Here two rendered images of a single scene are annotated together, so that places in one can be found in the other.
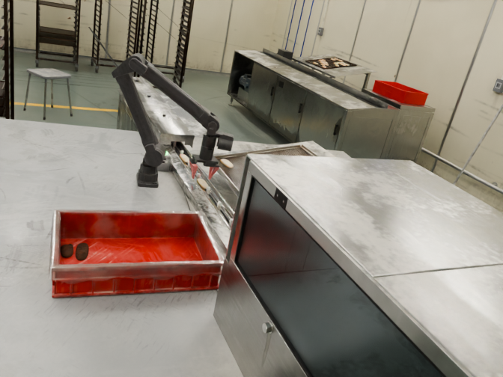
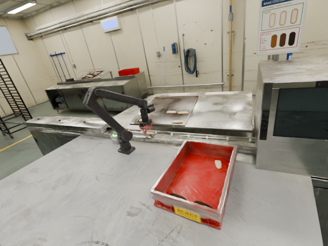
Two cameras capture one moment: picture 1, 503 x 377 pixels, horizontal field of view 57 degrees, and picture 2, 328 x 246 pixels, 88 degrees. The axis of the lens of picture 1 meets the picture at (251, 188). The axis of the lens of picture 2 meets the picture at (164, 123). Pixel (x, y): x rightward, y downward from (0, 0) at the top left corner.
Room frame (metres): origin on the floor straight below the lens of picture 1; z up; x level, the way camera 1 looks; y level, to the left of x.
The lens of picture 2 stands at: (0.71, 0.81, 1.53)
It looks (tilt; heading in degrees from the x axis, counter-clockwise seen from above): 25 degrees down; 326
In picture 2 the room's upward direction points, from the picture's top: 10 degrees counter-clockwise
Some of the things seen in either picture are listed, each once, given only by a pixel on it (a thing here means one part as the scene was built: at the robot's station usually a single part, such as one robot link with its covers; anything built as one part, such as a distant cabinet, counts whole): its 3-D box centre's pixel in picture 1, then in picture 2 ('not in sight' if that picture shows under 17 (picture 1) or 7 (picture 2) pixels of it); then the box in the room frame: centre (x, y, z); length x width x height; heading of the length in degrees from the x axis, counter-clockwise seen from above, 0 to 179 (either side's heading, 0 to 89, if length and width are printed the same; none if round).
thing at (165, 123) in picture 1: (150, 105); (65, 123); (2.80, 0.72, 0.89); 1.25 x 0.18 x 0.09; 28
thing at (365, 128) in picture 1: (314, 101); (97, 91); (6.01, -0.57, 0.51); 3.00 x 1.26 x 1.03; 28
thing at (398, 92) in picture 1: (399, 92); (129, 71); (5.32, -1.40, 0.93); 0.51 x 0.36 x 0.13; 32
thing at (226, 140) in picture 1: (220, 135); (146, 106); (1.86, 0.17, 1.08); 0.11 x 0.09 x 0.12; 97
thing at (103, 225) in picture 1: (136, 248); (198, 173); (1.21, 0.31, 0.87); 0.49 x 0.34 x 0.10; 114
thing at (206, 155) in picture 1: (206, 153); (145, 118); (1.86, 0.22, 0.99); 0.10 x 0.07 x 0.07; 118
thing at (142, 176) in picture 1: (147, 173); (125, 146); (1.83, 0.45, 0.86); 0.12 x 0.09 x 0.08; 21
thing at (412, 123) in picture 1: (385, 135); (133, 89); (5.32, -1.40, 0.44); 0.70 x 0.55 x 0.87; 28
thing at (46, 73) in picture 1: (49, 93); not in sight; (4.84, 2.36, 0.23); 0.36 x 0.36 x 0.46; 62
